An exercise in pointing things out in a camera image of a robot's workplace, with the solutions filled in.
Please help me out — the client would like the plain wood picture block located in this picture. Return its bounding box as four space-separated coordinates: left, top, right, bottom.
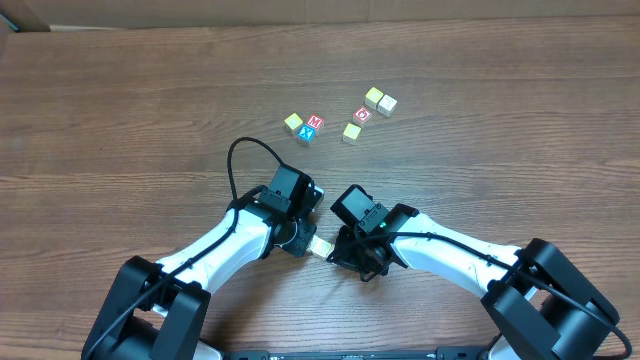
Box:
377 94 398 118

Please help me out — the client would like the yellow top far block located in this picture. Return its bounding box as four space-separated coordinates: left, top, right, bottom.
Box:
364 87 384 111

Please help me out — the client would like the blue X letter block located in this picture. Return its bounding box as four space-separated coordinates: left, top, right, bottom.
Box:
296 124 317 146

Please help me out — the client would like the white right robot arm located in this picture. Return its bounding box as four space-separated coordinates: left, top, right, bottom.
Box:
330 204 620 359

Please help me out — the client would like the red M letter block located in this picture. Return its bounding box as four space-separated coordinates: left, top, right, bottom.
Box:
306 114 325 134

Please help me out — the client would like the yellow top squirrel block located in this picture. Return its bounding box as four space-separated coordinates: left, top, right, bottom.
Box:
284 113 304 136

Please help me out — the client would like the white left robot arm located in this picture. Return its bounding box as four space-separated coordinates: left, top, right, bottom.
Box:
81 184 324 359

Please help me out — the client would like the red framed symbol block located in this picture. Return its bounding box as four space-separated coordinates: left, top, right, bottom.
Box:
352 105 373 128

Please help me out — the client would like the yellow top turtle block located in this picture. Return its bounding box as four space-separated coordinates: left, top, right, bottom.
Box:
342 123 362 145

